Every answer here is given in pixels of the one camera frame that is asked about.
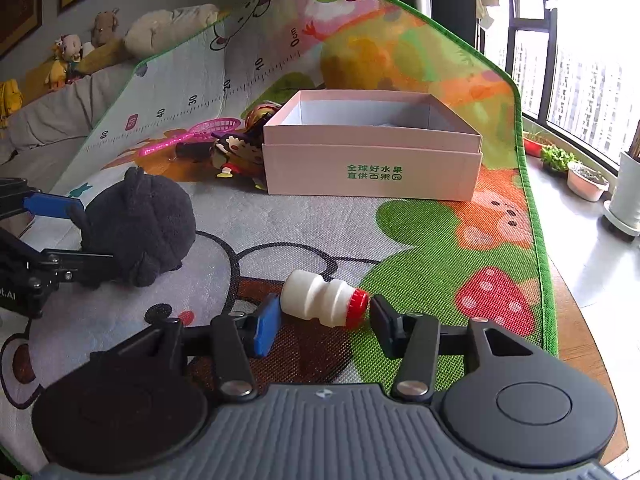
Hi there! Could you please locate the black plush toy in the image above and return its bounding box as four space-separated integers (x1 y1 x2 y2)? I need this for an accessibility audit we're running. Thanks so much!
68 167 196 287

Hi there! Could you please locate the white yogurt bottle red cap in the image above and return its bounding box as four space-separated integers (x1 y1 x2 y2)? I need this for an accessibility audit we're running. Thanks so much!
280 270 370 330

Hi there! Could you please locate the black stick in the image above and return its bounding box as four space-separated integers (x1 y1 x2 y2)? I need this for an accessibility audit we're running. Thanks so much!
175 142 215 160

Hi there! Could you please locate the pink plastic strainer toy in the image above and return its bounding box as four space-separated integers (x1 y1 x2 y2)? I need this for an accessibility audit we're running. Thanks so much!
137 118 241 157

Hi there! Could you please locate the cartoon girl rubber keychain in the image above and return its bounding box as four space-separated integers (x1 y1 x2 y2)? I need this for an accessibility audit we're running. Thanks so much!
212 133 267 191

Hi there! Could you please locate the pink yellow cupcake toy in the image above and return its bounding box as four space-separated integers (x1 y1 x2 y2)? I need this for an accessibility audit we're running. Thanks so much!
244 101 281 131

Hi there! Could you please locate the yellow plush toy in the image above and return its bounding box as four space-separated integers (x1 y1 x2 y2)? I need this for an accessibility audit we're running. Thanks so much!
0 79 23 128

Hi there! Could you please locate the small doll figure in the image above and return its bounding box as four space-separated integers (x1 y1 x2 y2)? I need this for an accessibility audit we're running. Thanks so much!
44 35 94 91

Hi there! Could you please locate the colourful play mat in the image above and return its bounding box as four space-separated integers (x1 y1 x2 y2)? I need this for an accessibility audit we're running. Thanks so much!
1 0 558 471

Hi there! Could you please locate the brown plush animal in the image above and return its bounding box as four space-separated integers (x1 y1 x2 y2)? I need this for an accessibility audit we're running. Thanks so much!
91 9 118 48

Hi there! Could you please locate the pink cardboard box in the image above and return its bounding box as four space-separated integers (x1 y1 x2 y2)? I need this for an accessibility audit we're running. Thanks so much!
262 90 483 202

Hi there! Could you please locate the cream plush pillow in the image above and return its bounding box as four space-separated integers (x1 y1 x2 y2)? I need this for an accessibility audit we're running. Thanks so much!
124 3 219 60

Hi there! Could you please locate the left framed picture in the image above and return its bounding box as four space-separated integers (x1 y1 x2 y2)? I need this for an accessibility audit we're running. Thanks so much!
0 0 42 58

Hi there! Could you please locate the pink bowl planter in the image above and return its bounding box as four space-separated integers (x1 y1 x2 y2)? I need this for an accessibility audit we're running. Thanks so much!
567 162 610 203

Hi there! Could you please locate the potted palm white pot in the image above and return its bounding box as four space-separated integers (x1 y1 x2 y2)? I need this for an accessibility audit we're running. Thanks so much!
603 124 640 237

